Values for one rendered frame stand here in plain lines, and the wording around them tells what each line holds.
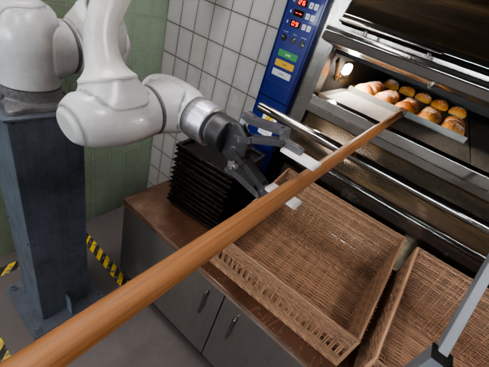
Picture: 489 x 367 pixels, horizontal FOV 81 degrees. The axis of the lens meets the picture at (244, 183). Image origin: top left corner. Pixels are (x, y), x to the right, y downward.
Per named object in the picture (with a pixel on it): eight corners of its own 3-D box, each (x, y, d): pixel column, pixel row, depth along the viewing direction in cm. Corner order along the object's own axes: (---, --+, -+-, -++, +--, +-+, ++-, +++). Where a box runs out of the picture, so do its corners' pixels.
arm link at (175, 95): (209, 132, 70) (164, 147, 60) (167, 105, 76) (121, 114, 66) (217, 89, 63) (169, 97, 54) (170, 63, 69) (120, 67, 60)
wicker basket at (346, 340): (268, 210, 147) (288, 165, 132) (372, 280, 127) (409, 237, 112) (205, 261, 110) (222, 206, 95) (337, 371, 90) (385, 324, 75)
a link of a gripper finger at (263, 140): (243, 140, 59) (243, 132, 59) (292, 143, 53) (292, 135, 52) (231, 143, 56) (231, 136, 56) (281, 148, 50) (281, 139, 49)
